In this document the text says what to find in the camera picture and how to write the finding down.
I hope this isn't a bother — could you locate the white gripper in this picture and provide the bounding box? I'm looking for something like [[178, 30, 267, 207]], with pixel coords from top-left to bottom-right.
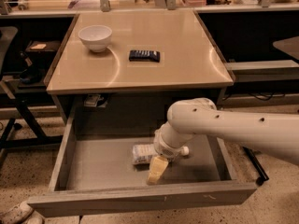
[[147, 130, 182, 185]]

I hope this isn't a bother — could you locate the blue plastic water bottle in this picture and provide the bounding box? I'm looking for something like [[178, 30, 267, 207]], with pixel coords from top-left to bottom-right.
[[132, 143, 191, 166]]

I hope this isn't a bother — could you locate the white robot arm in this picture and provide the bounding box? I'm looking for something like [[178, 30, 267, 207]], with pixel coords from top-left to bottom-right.
[[147, 98, 299, 185]]

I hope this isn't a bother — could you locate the grey open top drawer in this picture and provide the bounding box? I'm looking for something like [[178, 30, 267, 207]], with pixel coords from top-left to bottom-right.
[[29, 107, 257, 217]]

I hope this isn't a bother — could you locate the grey counter cabinet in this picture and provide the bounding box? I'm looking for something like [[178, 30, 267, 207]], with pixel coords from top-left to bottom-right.
[[47, 8, 234, 119]]

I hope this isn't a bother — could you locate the black wheeled stand leg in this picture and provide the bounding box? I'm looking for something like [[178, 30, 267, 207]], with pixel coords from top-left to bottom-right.
[[244, 147, 269, 186]]

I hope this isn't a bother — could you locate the dark blue snack bag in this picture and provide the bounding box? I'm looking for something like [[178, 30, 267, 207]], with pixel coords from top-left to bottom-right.
[[129, 49, 160, 63]]

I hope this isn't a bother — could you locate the white ceramic bowl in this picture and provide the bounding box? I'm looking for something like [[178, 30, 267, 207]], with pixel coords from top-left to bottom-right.
[[78, 25, 112, 52]]

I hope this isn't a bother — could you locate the white shoe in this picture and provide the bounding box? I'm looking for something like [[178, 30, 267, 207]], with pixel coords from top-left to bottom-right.
[[0, 201, 34, 224]]

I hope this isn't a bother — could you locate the black chair frame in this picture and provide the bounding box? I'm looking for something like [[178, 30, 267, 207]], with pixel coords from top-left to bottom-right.
[[0, 26, 63, 152]]

